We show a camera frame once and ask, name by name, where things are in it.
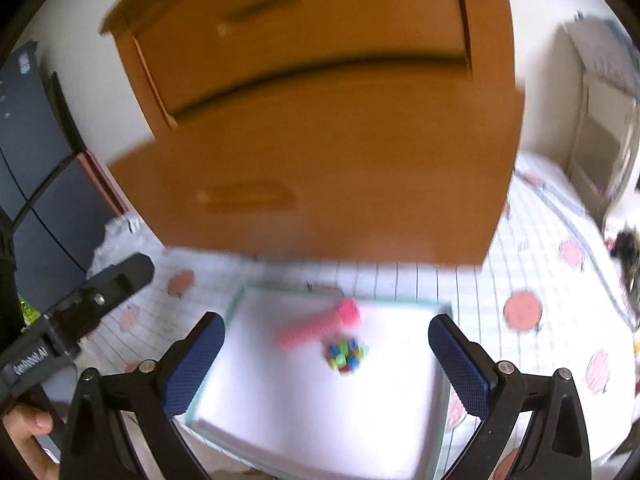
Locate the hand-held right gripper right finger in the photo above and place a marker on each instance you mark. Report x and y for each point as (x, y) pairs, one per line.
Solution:
(460, 360)

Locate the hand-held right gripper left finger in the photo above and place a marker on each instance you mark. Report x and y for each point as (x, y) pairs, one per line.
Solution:
(197, 360)

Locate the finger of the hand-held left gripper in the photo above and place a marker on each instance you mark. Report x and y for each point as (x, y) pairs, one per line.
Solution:
(122, 275)

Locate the white tray with green rim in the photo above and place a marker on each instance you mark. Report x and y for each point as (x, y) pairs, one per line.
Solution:
(300, 410)

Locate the person's left hand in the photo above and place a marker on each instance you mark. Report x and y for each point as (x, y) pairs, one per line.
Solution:
(25, 435)

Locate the clear plastic wrap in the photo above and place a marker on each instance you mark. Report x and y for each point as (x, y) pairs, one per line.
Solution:
(117, 240)

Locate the checked tablecloth with pink prints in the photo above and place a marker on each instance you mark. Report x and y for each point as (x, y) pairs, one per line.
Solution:
(545, 300)

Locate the dark monitor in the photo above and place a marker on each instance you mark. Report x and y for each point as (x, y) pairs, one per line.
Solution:
(35, 185)

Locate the pink hair roller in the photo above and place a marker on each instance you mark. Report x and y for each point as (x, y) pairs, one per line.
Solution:
(320, 327)

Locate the white ornate curved stand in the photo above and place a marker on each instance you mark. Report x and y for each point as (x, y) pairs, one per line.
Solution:
(622, 205)

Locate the white wooden rack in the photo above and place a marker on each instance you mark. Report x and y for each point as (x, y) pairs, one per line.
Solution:
(597, 125)

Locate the wooden bedside cabinet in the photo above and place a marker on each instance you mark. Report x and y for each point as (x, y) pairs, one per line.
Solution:
(492, 35)

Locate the white and blue booklets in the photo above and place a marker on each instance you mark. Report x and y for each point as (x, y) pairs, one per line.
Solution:
(600, 50)

